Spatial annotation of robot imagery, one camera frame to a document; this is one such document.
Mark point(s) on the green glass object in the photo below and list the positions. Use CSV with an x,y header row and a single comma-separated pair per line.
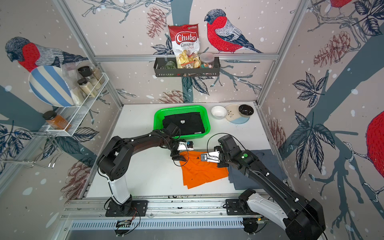
x,y
170,65

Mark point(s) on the black wall shelf basket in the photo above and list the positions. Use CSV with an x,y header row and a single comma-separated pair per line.
x,y
161,71

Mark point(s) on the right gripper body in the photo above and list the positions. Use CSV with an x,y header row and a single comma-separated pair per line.
x,y
219,154

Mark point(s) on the white wire wall rack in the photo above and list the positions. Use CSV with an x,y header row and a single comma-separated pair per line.
x,y
75,115

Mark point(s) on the beige and blue plate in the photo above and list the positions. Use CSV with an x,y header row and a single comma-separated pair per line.
x,y
234,116

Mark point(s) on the clear plastic jar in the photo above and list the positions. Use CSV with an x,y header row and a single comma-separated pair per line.
x,y
207,60

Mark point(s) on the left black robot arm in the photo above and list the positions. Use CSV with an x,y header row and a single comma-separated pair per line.
x,y
113,164

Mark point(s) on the chrome wire hook rack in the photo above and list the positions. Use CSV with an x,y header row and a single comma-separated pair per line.
x,y
30,149

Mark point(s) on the green plastic basket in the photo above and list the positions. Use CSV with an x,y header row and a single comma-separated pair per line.
x,y
160,115

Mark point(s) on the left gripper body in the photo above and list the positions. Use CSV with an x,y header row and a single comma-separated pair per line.
x,y
178,145

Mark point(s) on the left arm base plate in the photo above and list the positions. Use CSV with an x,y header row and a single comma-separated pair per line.
x,y
130,209

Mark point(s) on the black lid spice jar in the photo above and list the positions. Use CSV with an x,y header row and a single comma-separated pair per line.
x,y
87,88
86,73

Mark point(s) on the grey t-shirt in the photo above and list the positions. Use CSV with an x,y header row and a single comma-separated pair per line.
x,y
241,182

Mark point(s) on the orange t-shirt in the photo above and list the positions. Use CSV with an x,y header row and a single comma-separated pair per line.
x,y
196,172

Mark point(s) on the black bowl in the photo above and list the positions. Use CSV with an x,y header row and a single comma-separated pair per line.
x,y
246,111

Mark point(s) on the orange spice jar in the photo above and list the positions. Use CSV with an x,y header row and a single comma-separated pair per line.
x,y
56,121

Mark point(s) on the red cassava chips bag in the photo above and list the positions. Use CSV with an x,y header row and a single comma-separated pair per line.
x,y
186,45

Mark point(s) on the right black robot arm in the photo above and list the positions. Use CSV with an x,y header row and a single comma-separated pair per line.
x,y
300,218

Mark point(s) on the white small bowl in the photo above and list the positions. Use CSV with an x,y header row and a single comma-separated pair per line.
x,y
219,112

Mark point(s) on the blue striped plate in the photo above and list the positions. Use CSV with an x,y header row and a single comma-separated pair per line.
x,y
47,83

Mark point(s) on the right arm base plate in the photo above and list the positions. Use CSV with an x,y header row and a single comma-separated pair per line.
x,y
237,207

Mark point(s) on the black t-shirt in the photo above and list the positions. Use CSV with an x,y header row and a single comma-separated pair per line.
x,y
188,123

